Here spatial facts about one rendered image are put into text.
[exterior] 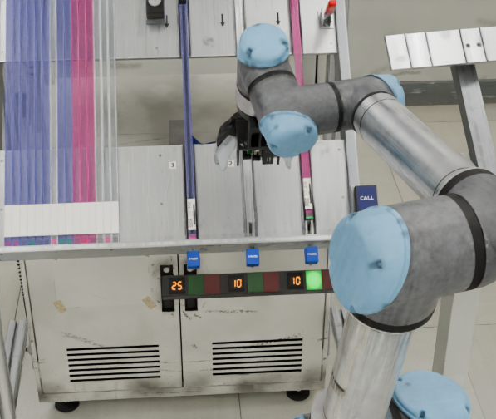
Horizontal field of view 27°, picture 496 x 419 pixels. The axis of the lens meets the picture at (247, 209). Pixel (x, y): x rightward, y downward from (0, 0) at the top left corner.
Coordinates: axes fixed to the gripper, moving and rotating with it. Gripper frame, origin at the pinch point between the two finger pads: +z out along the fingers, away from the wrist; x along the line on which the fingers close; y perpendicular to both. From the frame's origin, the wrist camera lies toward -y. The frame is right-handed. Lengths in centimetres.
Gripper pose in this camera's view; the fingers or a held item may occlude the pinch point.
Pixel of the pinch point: (252, 157)
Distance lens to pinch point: 183.9
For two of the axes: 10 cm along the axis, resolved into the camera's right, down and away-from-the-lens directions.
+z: -0.4, 5.0, 8.7
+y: 0.6, 8.7, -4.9
